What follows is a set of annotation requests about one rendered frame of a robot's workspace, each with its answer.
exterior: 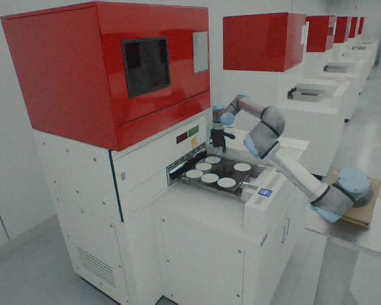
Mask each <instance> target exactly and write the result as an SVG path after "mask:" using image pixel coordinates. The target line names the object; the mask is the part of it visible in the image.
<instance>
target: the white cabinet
mask: <svg viewBox="0 0 381 305"><path fill-rule="evenodd" d="M303 195H304V193H303V192H302V191H301V190H299V188H298V187H296V186H295V185H294V186H293V188H292V189H291V190H290V192H289V193H288V195H287V197H286V199H285V200H284V202H283V204H282V205H281V207H280V208H279V210H278V211H277V214H276V215H275V217H274V218H273V220H272V222H271V223H270V225H269V227H268V228H267V229H266V231H265V233H264V234H263V236H262V237H261V239H260V242H259V243H258V245H257V244H255V243H252V242H250V241H247V240H244V239H242V238H239V237H237V236H234V235H233V236H232V235H229V234H227V233H224V232H222V231H219V230H217V229H214V228H212V227H209V226H206V225H204V224H201V223H199V222H196V221H194V220H190V219H188V218H186V217H182V216H181V215H177V214H175V213H173V212H169V211H168V210H165V209H163V208H160V207H157V206H155V205H152V204H151V205H152V214H153V220H154V230H155V235H156V244H157V254H158V259H159V268H160V273H161V283H162V288H163V295H164V296H166V297H167V300H169V301H171V302H172V303H174V304H176V305H269V304H270V302H271V300H272V297H273V295H274V293H275V291H276V289H277V286H278V284H279V280H280V278H281V276H282V274H283V271H284V269H285V267H286V265H287V263H288V260H289V258H290V255H291V253H292V251H293V249H294V247H295V245H296V243H297V236H298V227H299V222H300V214H301V209H302V200H303Z"/></svg>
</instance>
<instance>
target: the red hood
mask: <svg viewBox="0 0 381 305"><path fill-rule="evenodd" d="M0 19H1V20H2V21H1V24H2V27H3V31H4V34H5V36H6V42H7V45H8V49H9V52H10V55H11V59H12V61H13V65H14V68H15V72H16V74H17V78H18V84H19V86H20V90H21V92H22V97H23V100H24V102H25V106H26V109H27V113H28V115H29V119H30V125H31V127H32V128H34V129H37V130H41V131H44V132H48V133H52V134H55V135H59V136H63V137H67V138H69V139H73V140H78V141H80V142H85V143H87V144H91V145H94V146H98V147H105V148H108V149H112V150H115V151H118V152H119V151H122V150H123V149H126V148H127V147H129V146H132V145H134V144H137V143H139V142H141V141H143V140H145V139H147V138H149V137H151V136H153V135H155V134H157V133H160V132H162V131H164V130H165V129H167V128H169V127H171V126H173V125H175V124H177V123H179V122H181V121H184V120H186V119H188V118H190V117H192V116H194V115H196V114H198V113H200V112H202V111H204V110H206V109H208V108H210V107H211V93H210V32H209V8H208V7H205V6H184V5H173V4H152V3H149V4H142V3H121V2H110V1H89V2H85V3H77V4H70V5H66V6H58V7H54V8H46V9H42V10H35V11H28V12H23V13H15V14H11V15H5V16H0Z"/></svg>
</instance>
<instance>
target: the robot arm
mask: <svg viewBox="0 0 381 305"><path fill-rule="evenodd" d="M240 110H243V111H245V112H247V113H248V114H251V115H252V116H254V117H256V118H258V119H261V121H260V122H259V123H258V124H257V125H256V126H255V127H254V128H253V129H252V131H251V132H250V133H248V134H247V136H246V137H245V138H244V139H243V144H244V145H245V147H246V148H247V149H248V150H249V152H251V154H252V155H253V156H254V157H255V158H256V159H262V160H267V161H269V162H270V163H271V164H272V165H273V166H274V167H275V168H276V169H277V170H278V171H280V172H281V173H282V174H283V175H284V176H285V177H286V178H287V179H288V180H289V181H290V182H292V183H293V184H294V185H295V186H296V187H298V188H299V190H301V191H302V192H303V193H304V194H305V195H306V196H307V197H308V202H309V203H310V204H311V206H310V209H312V210H313V211H315V212H316V213H317V214H319V215H320V216H322V217H324V218H325V219H326V220H328V221H330V222H335V221H337V220H338V219H339V218H340V217H341V215H342V214H344V213H345V212H346V211H347V210H348V209H350V207H353V208H360V207H363V206H365V205H367V204H369V202H370V201H371V199H372V198H373V188H372V186H371V184H370V178H369V176H368V174H367V173H366V172H365V171H364V170H363V169H361V168H358V167H355V166H351V167H347V168H344V169H343V170H342V171H341V172H340V173H339V175H338V179H337V180H336V181H335V182H333V183H332V184H331V185H329V184H327V183H323V184H322V183H320V181H318V180H317V179H316V178H315V177H314V176H313V175H311V174H310V173H309V172H308V171H307V170H306V169H305V168H304V167H303V166H301V164H300V163H299V162H297V161H296V160H295V159H294V158H292V157H291V156H290V155H289V154H288V153H287V152H286V151H285V150H284V149H282V148H281V147H280V142H279V141H278V140H277V139H278V138H279V137H280V136H281V135H282V133H283V132H284V128H285V118H284V115H283V113H282V112H281V111H280V110H279V109H278V108H277V107H274V106H272V105H269V106H267V105H264V104H261V103H260V102H257V101H255V100H251V98H250V97H249V95H248V94H246V93H245V92H243V91H242V92H240V93H239V94H238V95H237V96H236V97H235V98H234V99H233V100H232V101H231V102H230V103H229V105H228V106H227V107H226V108H225V105H224V104H214V105H213V110H212V111H213V129H211V137H210V139H211V142H210V144H213V147H216V149H214V150H213V152H214V153H216V154H217V155H220V157H221V158H222V156H223V155H224V152H225V150H226V141H225V137H228V138H230V139H231V140H234V139H235V136H234V135H233V134H229V133H227V132H224V130H225V125H227V126H230V125H231V124H233V122H234V116H235V115H236V114H237V113H238V112H239V111H240Z"/></svg>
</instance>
